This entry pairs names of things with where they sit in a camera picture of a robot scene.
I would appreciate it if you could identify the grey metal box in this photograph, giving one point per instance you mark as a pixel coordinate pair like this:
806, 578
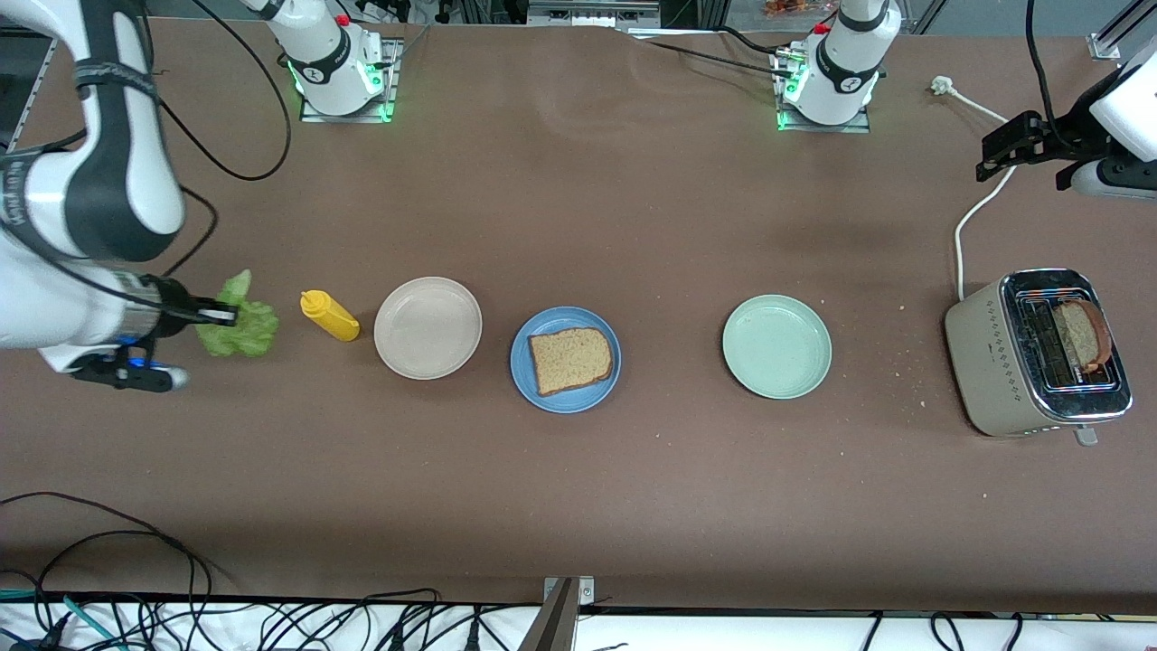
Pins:
592, 14

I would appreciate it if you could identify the pale green round plate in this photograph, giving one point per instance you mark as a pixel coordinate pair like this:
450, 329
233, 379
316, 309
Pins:
777, 347

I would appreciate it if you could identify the beige chrome toaster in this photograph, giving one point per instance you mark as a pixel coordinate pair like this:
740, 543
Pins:
990, 362

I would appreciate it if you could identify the orange snack packet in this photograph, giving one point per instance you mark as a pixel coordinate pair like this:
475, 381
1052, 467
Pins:
791, 7

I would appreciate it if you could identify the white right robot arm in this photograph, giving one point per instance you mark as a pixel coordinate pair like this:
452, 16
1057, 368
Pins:
108, 181

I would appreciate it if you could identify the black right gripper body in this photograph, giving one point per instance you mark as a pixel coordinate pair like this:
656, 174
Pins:
173, 298

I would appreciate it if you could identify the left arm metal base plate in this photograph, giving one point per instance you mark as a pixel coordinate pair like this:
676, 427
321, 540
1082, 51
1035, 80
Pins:
823, 128

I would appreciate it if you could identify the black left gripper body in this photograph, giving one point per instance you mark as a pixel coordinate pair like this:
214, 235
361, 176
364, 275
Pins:
1059, 138

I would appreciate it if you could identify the aluminium frame profile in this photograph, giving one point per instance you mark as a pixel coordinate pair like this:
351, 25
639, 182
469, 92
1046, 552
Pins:
1116, 32

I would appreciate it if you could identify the blue round plate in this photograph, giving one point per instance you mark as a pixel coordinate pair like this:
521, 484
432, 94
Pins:
565, 316

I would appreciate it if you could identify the green lettuce leaf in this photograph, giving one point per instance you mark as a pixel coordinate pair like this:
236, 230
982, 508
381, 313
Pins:
244, 336

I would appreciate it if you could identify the beige round plate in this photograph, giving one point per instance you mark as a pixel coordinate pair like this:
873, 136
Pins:
427, 328

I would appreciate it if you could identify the metal table edge bracket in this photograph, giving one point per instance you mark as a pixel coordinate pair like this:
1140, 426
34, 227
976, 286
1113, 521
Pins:
560, 615

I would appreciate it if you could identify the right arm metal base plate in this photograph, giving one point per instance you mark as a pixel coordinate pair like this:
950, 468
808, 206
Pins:
348, 117

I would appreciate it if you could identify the yellow mustard squeeze bottle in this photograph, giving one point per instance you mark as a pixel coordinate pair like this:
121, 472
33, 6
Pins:
333, 318

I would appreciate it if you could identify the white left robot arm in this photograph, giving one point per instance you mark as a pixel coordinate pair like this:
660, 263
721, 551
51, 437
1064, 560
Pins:
845, 63

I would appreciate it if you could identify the brown bread slice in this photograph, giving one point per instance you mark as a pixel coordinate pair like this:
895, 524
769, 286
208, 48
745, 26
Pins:
1080, 334
569, 362

